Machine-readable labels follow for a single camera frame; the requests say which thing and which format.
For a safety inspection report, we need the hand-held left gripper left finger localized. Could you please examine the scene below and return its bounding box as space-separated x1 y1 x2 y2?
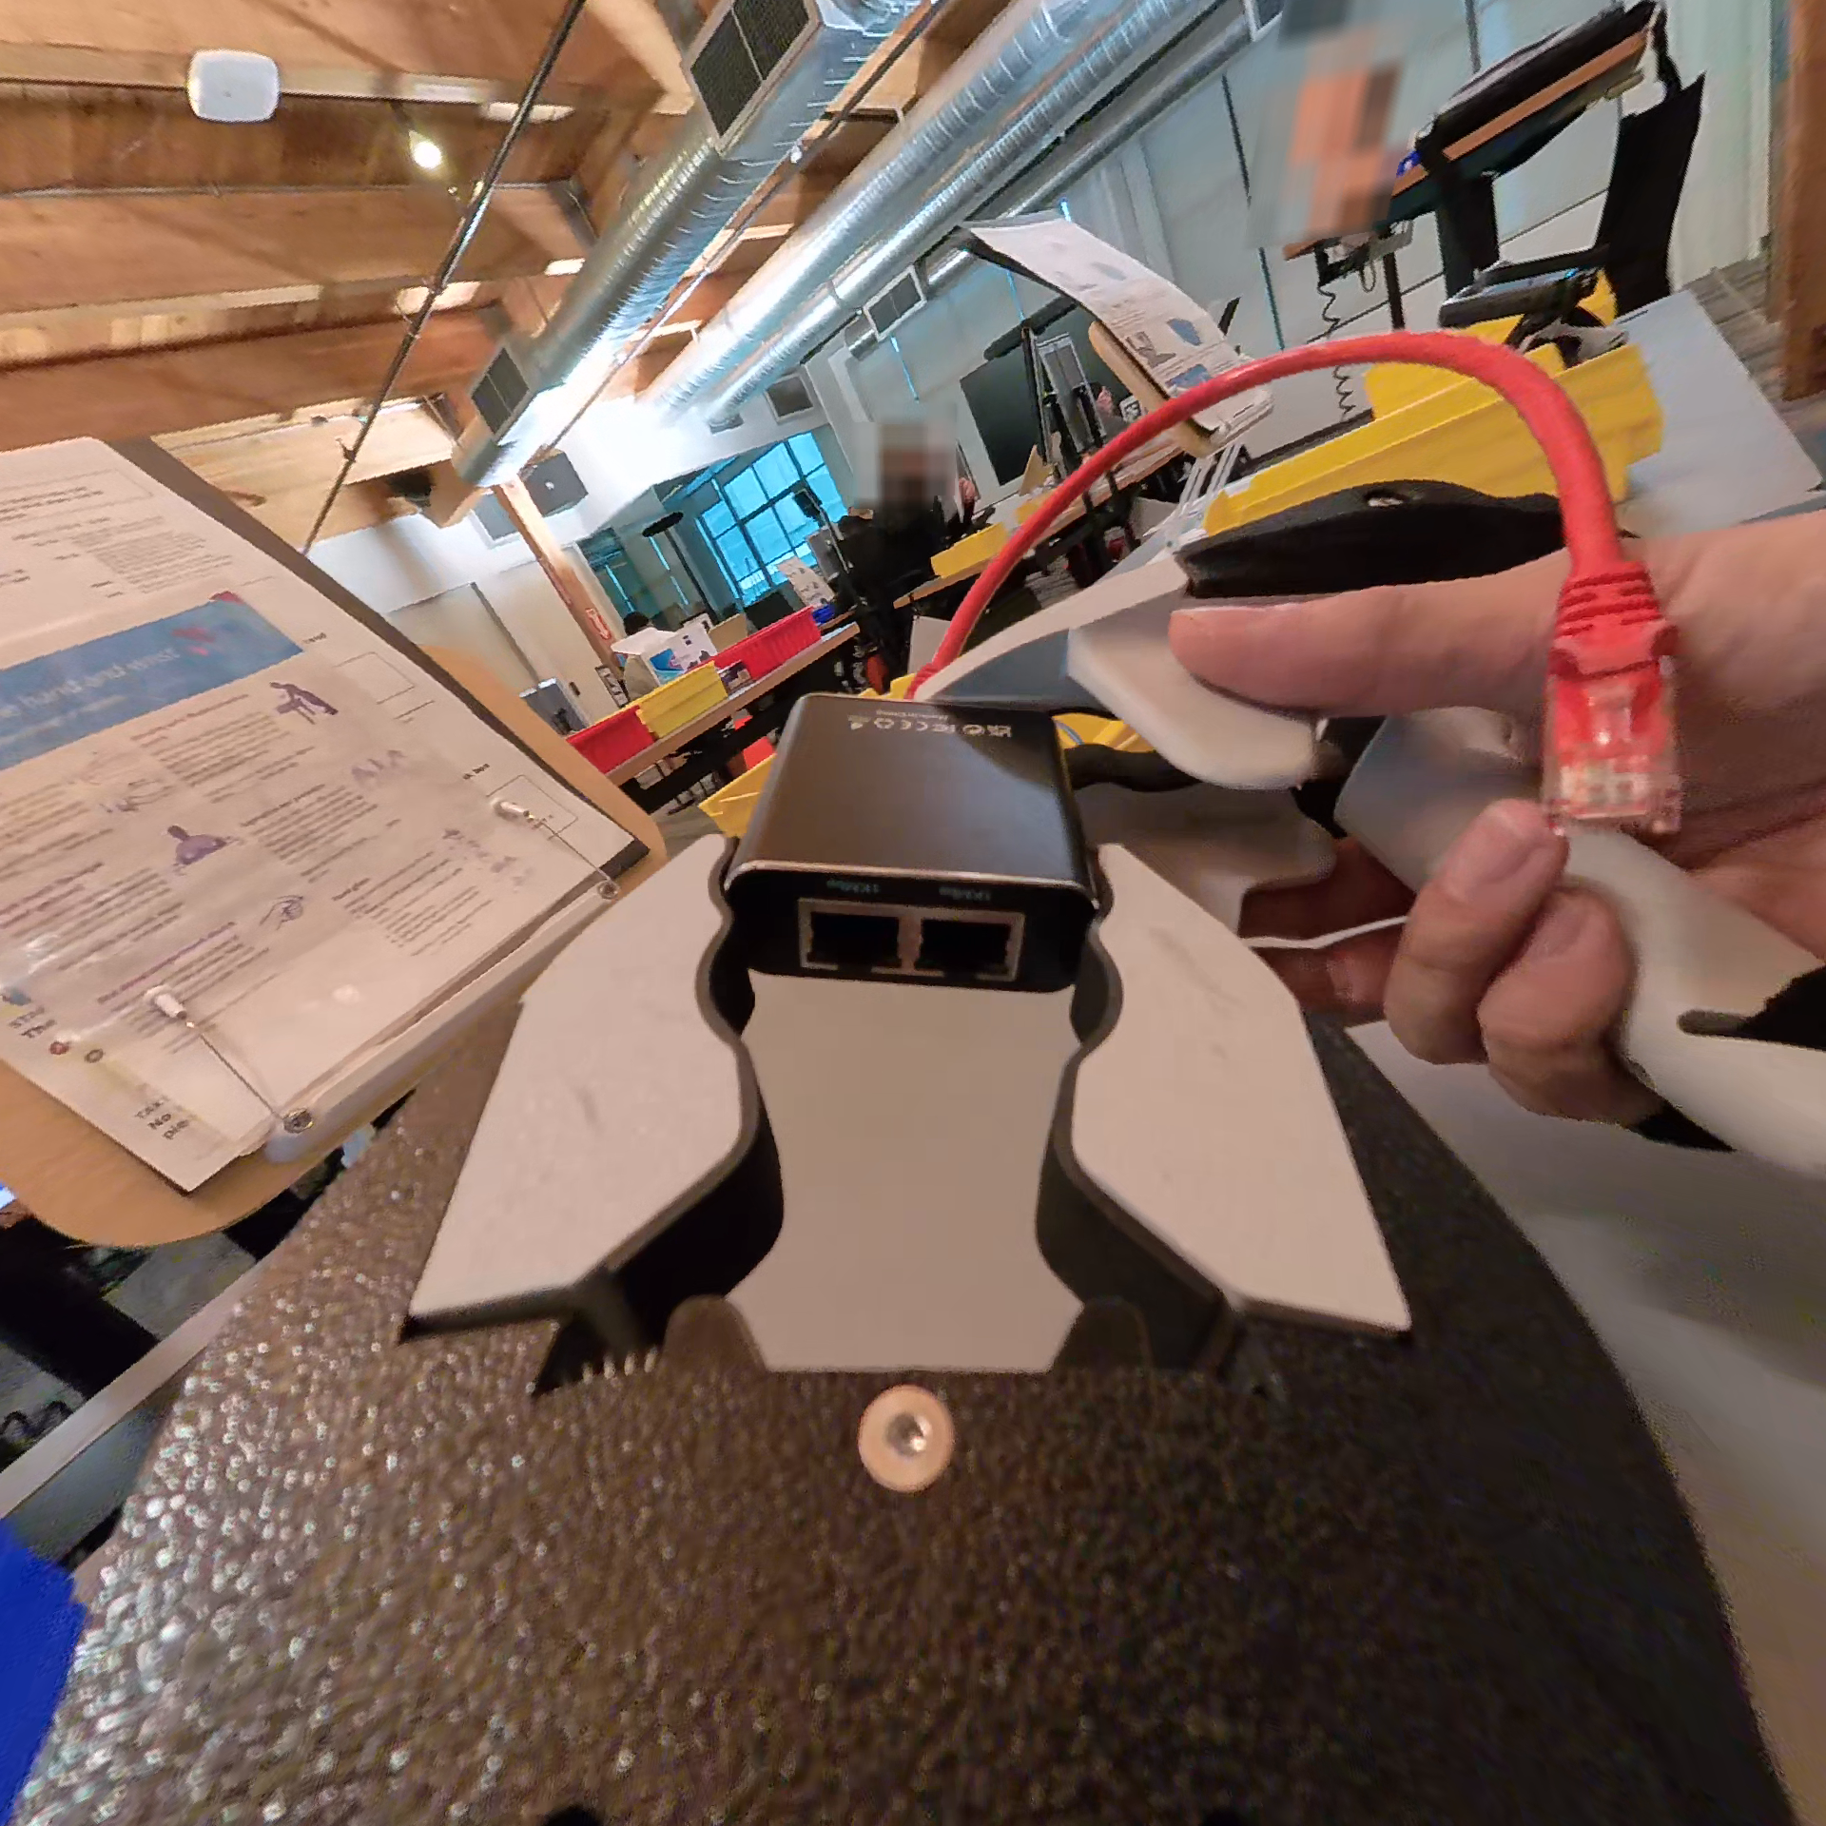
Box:
407 835 784 1344

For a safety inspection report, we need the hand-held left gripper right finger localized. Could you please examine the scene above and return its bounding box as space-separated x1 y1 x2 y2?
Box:
1041 841 1416 1335

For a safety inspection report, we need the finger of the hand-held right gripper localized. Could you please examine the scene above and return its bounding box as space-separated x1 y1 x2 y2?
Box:
928 570 1193 705
1092 783 1343 947

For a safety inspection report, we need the red ethernet cable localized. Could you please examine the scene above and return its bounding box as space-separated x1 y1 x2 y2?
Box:
910 330 1684 838

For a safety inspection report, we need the black network splitter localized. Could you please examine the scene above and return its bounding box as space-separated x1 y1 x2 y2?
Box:
719 695 1105 997

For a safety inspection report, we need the blue plastic bin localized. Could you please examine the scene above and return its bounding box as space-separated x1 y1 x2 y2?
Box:
0 1521 86 1800

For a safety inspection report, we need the black standing desk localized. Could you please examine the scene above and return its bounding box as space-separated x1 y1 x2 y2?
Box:
1412 0 1663 287

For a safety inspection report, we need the person's right hand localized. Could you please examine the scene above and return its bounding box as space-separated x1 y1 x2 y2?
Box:
1169 508 1826 1129

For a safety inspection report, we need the large yellow plastic bin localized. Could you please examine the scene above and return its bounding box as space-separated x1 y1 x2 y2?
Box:
1212 342 1663 531
1361 279 1621 415

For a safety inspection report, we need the large black screen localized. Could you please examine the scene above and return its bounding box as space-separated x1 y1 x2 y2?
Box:
959 335 1086 481

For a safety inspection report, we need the red plastic bin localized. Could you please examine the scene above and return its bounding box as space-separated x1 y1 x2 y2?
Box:
712 608 821 673

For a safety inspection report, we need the wooden document stand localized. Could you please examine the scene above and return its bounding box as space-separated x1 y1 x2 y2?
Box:
969 214 1271 445

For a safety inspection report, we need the instruction sheet on wooden stand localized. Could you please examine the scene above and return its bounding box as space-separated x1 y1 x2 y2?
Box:
0 436 670 1250

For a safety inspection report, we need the printed instruction sheet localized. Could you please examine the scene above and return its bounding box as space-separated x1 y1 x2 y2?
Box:
0 440 644 1195

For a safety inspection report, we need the white ceiling access point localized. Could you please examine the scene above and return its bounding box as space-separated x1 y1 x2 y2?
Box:
185 51 281 122

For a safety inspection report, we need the silver air duct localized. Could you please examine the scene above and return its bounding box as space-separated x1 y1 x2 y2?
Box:
447 0 1028 487
635 0 1287 431

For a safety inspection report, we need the wooden support post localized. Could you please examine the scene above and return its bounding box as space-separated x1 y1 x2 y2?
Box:
1769 0 1826 403

